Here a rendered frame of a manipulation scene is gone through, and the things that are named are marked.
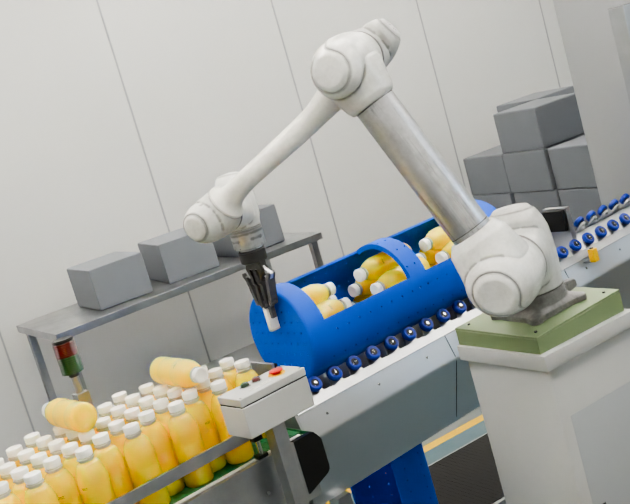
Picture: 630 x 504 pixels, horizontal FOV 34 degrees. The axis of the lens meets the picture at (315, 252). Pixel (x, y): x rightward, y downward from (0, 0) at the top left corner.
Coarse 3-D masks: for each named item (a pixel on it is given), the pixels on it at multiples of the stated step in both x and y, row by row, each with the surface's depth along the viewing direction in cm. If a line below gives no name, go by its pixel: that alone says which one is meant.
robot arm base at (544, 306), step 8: (568, 280) 263; (560, 288) 253; (568, 288) 262; (536, 296) 251; (544, 296) 251; (552, 296) 252; (560, 296) 253; (568, 296) 255; (576, 296) 255; (584, 296) 255; (536, 304) 252; (544, 304) 251; (552, 304) 252; (560, 304) 252; (568, 304) 253; (520, 312) 254; (528, 312) 252; (536, 312) 251; (544, 312) 250; (552, 312) 251; (504, 320) 259; (512, 320) 256; (520, 320) 254; (528, 320) 250; (536, 320) 248; (544, 320) 249
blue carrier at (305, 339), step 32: (416, 224) 331; (352, 256) 315; (416, 256) 304; (288, 288) 284; (416, 288) 301; (448, 288) 310; (256, 320) 294; (288, 320) 282; (320, 320) 279; (352, 320) 286; (384, 320) 294; (416, 320) 307; (288, 352) 287; (320, 352) 279; (352, 352) 290
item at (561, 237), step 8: (552, 208) 363; (560, 208) 359; (568, 208) 359; (544, 216) 364; (552, 216) 361; (560, 216) 358; (568, 216) 359; (552, 224) 362; (560, 224) 360; (568, 224) 359; (552, 232) 366; (560, 232) 363; (568, 232) 360; (560, 240) 364; (568, 240) 361; (568, 248) 362
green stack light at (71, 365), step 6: (78, 354) 287; (60, 360) 285; (66, 360) 284; (72, 360) 285; (78, 360) 286; (60, 366) 286; (66, 366) 285; (72, 366) 285; (78, 366) 286; (66, 372) 285; (72, 372) 285
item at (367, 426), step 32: (608, 256) 359; (608, 288) 360; (384, 352) 305; (416, 352) 303; (448, 352) 309; (384, 384) 294; (416, 384) 300; (448, 384) 311; (320, 416) 280; (352, 416) 285; (384, 416) 294; (416, 416) 304; (448, 416) 316; (352, 448) 288; (384, 448) 298; (352, 480) 292
